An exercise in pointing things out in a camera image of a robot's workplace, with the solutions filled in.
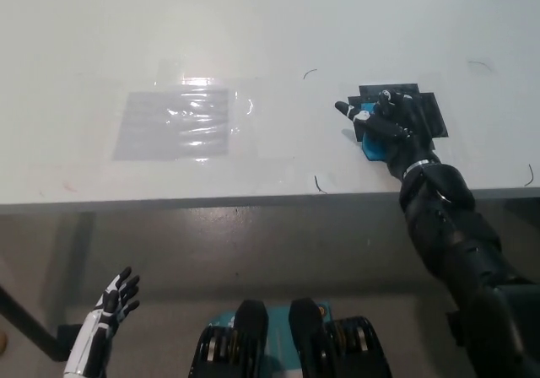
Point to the blue wavy sponge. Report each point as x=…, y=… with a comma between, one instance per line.
x=374, y=149

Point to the dark metal table leg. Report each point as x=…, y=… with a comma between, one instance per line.
x=29, y=327

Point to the clear plastic film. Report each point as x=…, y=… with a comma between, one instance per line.
x=261, y=116

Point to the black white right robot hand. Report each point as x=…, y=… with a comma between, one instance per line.
x=401, y=133

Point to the brown round object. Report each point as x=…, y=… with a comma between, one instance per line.
x=2, y=342

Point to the black tape marked spot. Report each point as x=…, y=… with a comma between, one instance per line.
x=434, y=116

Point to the clear plastic sheet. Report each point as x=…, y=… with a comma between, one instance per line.
x=169, y=129

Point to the robot legs and base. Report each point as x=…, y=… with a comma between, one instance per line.
x=295, y=344

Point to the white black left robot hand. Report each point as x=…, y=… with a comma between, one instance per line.
x=97, y=327

